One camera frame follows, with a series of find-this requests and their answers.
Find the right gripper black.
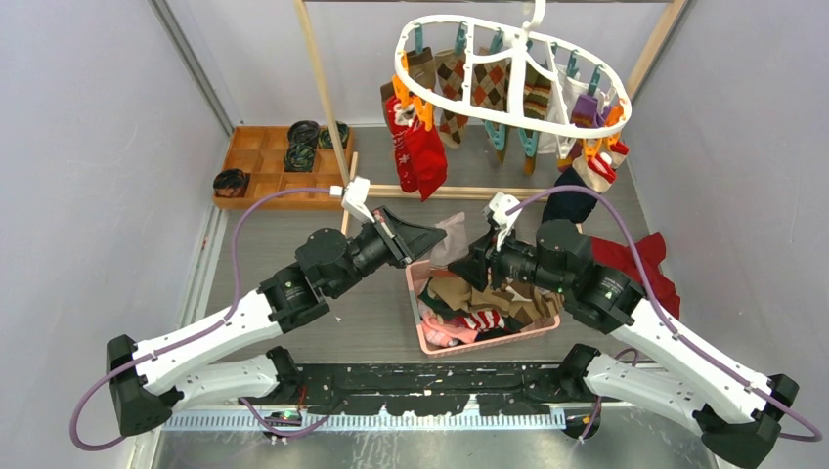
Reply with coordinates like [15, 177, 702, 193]
[447, 222, 569, 294]

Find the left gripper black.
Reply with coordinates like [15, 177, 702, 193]
[327, 205, 446, 298]

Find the maroon purple orange striped sock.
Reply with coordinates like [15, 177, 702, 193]
[557, 94, 611, 173]

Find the white plastic clip hanger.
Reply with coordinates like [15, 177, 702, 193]
[391, 1, 633, 167]

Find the grey beige sock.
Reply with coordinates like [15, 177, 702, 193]
[428, 212, 469, 269]

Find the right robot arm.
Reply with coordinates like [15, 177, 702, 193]
[449, 220, 799, 468]

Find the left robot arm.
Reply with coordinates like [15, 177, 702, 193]
[107, 206, 447, 437]

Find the pink plastic basket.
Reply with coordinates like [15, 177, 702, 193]
[405, 261, 562, 358]

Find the argyle sock in basket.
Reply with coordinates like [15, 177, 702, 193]
[420, 277, 563, 326]

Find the red hanging sock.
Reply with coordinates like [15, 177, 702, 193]
[404, 118, 448, 201]
[384, 96, 418, 193]

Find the rolled dark green sock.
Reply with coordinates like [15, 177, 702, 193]
[318, 121, 351, 150]

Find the rolled dark sock centre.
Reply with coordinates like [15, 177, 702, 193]
[284, 143, 317, 173]

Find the argyle hanging sock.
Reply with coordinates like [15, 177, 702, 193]
[471, 59, 510, 111]
[435, 50, 468, 149]

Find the orange wooden compartment tray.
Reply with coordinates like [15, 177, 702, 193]
[213, 126, 356, 210]

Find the red cloth on table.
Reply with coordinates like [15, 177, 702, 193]
[590, 232, 680, 319]

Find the green striped hanging sock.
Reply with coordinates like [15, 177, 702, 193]
[485, 60, 551, 175]

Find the rolled dark sock left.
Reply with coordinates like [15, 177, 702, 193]
[212, 168, 250, 198]

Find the white hanging sock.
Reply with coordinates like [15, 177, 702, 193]
[537, 64, 589, 159]

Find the wooden clothes rack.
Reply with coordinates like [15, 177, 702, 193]
[293, 1, 688, 206]

